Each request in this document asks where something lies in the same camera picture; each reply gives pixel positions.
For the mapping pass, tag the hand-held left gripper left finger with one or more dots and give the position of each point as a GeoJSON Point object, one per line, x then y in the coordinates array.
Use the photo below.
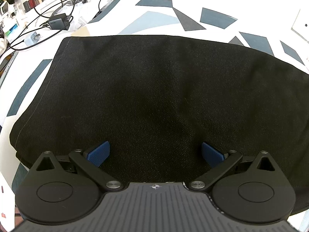
{"type": "Point", "coordinates": [99, 153]}

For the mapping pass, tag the black pants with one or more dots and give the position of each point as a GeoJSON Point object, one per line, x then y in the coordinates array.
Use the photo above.
{"type": "Point", "coordinates": [157, 89]}

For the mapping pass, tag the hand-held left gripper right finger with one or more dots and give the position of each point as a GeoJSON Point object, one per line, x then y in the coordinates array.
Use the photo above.
{"type": "Point", "coordinates": [212, 154]}

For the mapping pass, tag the white pump lotion bottle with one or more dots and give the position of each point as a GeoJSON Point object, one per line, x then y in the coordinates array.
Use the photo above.
{"type": "Point", "coordinates": [12, 31]}

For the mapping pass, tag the black power adapter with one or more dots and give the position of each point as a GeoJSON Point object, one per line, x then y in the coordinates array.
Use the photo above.
{"type": "Point", "coordinates": [59, 23]}

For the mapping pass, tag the white wall socket plate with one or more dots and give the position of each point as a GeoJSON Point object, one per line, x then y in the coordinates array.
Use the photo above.
{"type": "Point", "coordinates": [300, 26]}

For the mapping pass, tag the light blue plug adapter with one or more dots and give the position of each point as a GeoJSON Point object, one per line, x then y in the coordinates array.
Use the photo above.
{"type": "Point", "coordinates": [32, 40]}

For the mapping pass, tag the beige card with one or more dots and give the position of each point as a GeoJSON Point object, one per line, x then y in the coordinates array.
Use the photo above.
{"type": "Point", "coordinates": [82, 32]}

